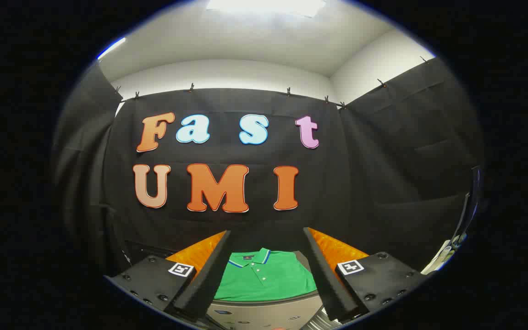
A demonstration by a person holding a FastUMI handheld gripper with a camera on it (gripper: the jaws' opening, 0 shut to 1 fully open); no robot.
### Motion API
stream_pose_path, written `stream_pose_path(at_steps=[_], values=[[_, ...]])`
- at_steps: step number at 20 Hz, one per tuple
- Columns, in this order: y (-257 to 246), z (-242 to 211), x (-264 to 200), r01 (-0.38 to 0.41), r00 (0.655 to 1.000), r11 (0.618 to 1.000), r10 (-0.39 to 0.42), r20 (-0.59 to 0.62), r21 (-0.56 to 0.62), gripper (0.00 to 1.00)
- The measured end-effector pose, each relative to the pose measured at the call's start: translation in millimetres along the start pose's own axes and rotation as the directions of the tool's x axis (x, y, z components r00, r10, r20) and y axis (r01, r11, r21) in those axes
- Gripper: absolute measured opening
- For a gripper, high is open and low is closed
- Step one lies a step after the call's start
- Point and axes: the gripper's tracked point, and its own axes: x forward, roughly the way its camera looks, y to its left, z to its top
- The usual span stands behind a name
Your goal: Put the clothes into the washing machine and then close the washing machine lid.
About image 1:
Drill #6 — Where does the green polo shirt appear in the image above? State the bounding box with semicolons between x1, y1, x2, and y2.
214;248;318;302

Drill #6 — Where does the ceiling light panel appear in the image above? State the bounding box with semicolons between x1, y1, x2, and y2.
207;0;326;18
97;37;127;60

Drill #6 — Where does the black backdrop cloth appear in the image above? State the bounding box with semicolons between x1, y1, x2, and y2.
104;88;352;266

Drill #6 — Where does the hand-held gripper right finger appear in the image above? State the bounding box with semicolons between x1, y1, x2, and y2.
303;227;428;323

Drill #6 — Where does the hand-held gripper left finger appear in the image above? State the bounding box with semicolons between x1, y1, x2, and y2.
104;231;232;322

